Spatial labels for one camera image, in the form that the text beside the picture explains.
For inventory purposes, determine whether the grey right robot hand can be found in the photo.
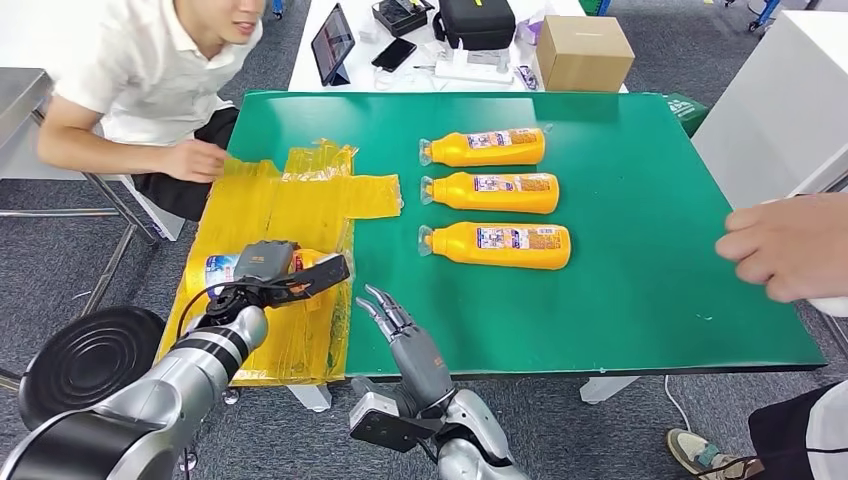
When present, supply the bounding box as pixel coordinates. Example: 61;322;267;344
351;284;457;415

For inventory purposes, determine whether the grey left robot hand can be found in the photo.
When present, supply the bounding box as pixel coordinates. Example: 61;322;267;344
231;239;301;283

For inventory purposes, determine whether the orange detergent bottle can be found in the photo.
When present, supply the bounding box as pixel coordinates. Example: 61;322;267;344
419;172;561;216
187;248;329;311
417;222;572;272
417;128;547;168

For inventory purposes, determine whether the white table foot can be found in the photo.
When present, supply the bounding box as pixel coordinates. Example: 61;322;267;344
579;377;639;404
288;384;333;413

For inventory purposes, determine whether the black round stool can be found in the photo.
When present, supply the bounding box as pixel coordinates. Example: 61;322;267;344
18;305;167;432

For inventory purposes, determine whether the white desk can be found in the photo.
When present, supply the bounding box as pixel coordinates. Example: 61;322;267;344
287;0;629;94

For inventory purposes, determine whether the person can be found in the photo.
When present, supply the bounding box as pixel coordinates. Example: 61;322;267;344
36;0;268;223
665;193;848;480

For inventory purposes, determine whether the dark tablet on stand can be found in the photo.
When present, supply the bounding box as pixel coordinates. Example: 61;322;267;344
309;3;356;87

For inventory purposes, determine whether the black smartphone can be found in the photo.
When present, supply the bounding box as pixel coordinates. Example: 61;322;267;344
370;36;418;73

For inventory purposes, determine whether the black open tray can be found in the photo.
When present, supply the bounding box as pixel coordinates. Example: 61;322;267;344
370;0;435;38

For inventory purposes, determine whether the white power strip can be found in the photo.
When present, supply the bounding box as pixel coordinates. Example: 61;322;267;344
433;47;515;86

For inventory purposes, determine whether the black carrying case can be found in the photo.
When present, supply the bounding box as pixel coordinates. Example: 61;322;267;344
431;0;517;52

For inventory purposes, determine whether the brown cardboard box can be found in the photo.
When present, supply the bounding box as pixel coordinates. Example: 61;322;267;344
535;15;636;93

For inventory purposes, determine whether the purple plastic packet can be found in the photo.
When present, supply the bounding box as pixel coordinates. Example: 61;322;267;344
515;18;546;46

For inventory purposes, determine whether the green bin with white print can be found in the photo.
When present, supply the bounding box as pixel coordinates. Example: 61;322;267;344
662;93;710;138

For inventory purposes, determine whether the white side table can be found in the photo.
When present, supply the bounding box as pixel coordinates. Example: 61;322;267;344
690;11;848;212

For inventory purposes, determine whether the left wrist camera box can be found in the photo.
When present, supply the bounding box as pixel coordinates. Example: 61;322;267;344
264;253;351;307

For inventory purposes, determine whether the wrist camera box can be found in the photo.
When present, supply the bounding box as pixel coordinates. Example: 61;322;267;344
349;390;444;454
264;253;351;307

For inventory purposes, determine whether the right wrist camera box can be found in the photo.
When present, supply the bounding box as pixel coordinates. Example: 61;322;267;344
349;390;444;454

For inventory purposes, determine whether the white floor cable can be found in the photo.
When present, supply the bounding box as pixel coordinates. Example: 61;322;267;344
663;376;690;433

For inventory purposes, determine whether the steel bench frame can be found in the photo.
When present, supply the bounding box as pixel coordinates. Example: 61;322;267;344
0;67;160;319

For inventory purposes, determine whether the metal table frame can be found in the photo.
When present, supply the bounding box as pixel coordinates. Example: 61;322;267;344
791;170;848;362

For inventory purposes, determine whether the blue trolley frame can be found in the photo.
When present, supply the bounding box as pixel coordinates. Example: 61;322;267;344
722;0;783;33

